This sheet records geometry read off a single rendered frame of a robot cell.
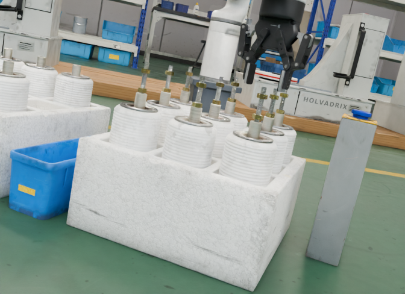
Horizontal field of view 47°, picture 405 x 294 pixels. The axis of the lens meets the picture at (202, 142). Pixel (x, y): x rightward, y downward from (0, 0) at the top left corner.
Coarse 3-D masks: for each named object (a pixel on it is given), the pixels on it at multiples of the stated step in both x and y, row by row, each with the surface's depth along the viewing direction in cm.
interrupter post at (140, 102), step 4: (136, 96) 91; (140, 96) 91; (144, 96) 91; (136, 100) 91; (140, 100) 91; (144, 100) 91; (136, 104) 91; (140, 104) 91; (144, 104) 92; (140, 108) 91; (144, 108) 92
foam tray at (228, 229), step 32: (96, 160) 88; (128, 160) 86; (160, 160) 84; (96, 192) 89; (128, 192) 87; (160, 192) 84; (192, 192) 82; (224, 192) 80; (256, 192) 78; (288, 192) 93; (96, 224) 90; (128, 224) 88; (160, 224) 85; (192, 224) 83; (224, 224) 81; (256, 224) 79; (288, 224) 112; (160, 256) 86; (192, 256) 84; (224, 256) 82; (256, 256) 80
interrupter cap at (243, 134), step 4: (236, 132) 86; (240, 132) 87; (244, 132) 88; (236, 136) 83; (240, 136) 82; (244, 136) 83; (260, 136) 87; (264, 136) 88; (252, 140) 82; (256, 140) 82; (260, 140) 82; (264, 140) 82; (268, 140) 84; (272, 140) 84
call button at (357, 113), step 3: (351, 111) 97; (354, 111) 96; (357, 111) 95; (360, 111) 95; (363, 111) 95; (366, 111) 97; (354, 114) 96; (357, 114) 95; (360, 114) 95; (363, 114) 95; (366, 114) 95; (369, 114) 95; (357, 117) 96; (360, 117) 96; (363, 117) 95; (366, 117) 96
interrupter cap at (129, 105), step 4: (120, 104) 91; (124, 104) 92; (128, 104) 93; (132, 104) 94; (128, 108) 89; (132, 108) 89; (136, 108) 89; (148, 108) 93; (152, 108) 93; (156, 108) 94; (148, 112) 90; (152, 112) 90; (156, 112) 91
